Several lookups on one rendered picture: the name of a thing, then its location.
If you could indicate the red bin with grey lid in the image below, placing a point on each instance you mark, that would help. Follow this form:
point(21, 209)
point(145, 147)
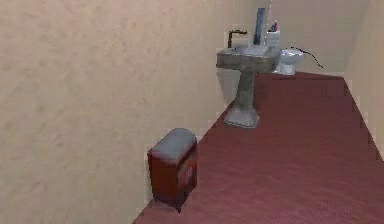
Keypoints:
point(173, 166)

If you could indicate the black sink faucet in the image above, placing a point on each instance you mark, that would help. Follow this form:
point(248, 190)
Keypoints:
point(230, 36)

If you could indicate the blue tall bottle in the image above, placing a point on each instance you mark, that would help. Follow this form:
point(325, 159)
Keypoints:
point(259, 26)

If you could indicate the white cup with toothbrushes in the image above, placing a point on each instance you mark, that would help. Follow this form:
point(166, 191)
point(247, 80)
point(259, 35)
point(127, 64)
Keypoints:
point(272, 37)

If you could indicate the white toilet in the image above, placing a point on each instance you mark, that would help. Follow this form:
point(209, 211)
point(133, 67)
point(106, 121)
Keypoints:
point(289, 60)

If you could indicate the grey pedestal sink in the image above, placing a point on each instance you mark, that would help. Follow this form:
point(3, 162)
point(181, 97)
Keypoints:
point(247, 60)

